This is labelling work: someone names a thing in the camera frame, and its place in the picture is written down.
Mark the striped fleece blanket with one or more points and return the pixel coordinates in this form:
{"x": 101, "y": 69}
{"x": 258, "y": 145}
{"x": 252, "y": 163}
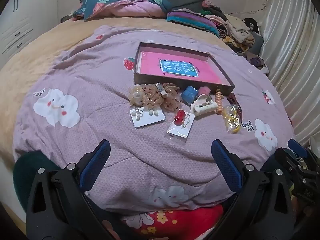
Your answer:
{"x": 192, "y": 20}

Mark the pink book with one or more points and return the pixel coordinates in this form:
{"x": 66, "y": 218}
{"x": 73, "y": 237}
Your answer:
{"x": 150, "y": 65}

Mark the pink pompom hair clip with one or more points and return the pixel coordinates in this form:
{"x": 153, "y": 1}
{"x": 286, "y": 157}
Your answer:
{"x": 205, "y": 90}

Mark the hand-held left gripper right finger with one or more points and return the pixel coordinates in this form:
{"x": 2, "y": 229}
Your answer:
{"x": 226, "y": 165}

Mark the white wardrobe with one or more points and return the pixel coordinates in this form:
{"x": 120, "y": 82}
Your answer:
{"x": 22, "y": 12}

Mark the tan mesh bow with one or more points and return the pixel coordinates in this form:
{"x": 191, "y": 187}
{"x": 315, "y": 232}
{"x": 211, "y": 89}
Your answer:
{"x": 173, "y": 100}

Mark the shallow brown cardboard box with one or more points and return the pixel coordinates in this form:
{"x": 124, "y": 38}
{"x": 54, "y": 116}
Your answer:
{"x": 160, "y": 78}

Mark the dark red hair clip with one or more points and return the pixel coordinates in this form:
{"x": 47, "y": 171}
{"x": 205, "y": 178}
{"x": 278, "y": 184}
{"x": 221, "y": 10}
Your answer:
{"x": 238, "y": 107}

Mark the cream curtain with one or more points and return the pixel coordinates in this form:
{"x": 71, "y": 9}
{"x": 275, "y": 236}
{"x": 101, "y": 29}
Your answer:
{"x": 292, "y": 42}

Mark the red floral pants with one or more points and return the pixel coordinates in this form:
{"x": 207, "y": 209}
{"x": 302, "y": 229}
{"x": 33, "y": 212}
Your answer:
{"x": 190, "y": 220}

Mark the white hair claw clip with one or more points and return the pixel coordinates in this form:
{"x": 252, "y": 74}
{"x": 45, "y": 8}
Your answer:
{"x": 202, "y": 106}

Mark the purple printed blanket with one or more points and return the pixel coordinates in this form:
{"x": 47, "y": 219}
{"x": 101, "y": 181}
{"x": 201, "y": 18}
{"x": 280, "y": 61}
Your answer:
{"x": 100, "y": 80}

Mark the cherry earrings packet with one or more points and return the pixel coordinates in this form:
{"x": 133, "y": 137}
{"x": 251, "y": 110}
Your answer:
{"x": 181, "y": 126}

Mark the strawberry print quilt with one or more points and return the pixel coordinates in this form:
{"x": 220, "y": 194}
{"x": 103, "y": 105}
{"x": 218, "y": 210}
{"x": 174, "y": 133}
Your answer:
{"x": 105, "y": 1}

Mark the beige hair claw clip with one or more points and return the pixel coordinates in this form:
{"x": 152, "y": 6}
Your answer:
{"x": 136, "y": 95}

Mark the small blue box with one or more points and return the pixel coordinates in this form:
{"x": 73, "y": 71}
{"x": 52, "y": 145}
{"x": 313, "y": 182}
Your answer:
{"x": 189, "y": 94}

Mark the white earring card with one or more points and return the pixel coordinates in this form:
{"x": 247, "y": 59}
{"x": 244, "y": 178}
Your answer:
{"x": 147, "y": 118}

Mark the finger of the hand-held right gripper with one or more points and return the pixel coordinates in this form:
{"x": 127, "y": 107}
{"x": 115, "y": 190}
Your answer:
{"x": 297, "y": 147}
{"x": 287, "y": 162}

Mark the dark green cloth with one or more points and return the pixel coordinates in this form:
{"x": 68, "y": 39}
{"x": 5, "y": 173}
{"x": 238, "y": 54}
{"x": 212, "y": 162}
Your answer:
{"x": 27, "y": 170}

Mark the pile of clothes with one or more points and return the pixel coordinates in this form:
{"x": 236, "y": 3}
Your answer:
{"x": 237, "y": 30}

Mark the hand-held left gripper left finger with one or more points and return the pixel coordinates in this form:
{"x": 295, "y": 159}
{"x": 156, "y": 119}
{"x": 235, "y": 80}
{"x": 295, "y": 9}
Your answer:
{"x": 96, "y": 162}

